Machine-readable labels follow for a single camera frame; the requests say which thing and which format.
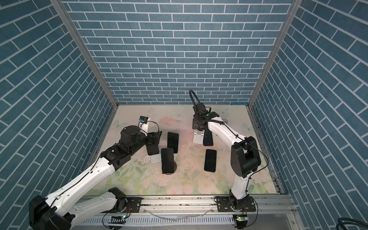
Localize white phone stand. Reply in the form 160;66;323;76
193;129;205;145
150;154;162;163

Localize purple case phone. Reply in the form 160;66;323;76
203;130;214;146

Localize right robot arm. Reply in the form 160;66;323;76
192;103;261;210

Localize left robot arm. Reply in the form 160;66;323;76
29;124;162;230

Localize phone on middle back stand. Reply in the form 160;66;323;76
167;132;179;154

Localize phone on round black stand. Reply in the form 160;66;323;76
161;148;174;166

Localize round black phone stand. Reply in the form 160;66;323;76
162;162;177;175

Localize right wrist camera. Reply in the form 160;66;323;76
189;90;207;116

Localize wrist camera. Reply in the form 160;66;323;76
189;90;207;116
138;116;150;135

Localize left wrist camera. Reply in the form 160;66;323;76
138;116;150;135

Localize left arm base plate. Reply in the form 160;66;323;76
122;197;142;214

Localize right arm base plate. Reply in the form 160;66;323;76
214;196;256;212

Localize aluminium mounting rail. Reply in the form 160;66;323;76
76;194;304;230

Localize black cable bottom right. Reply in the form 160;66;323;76
335;217;368;230

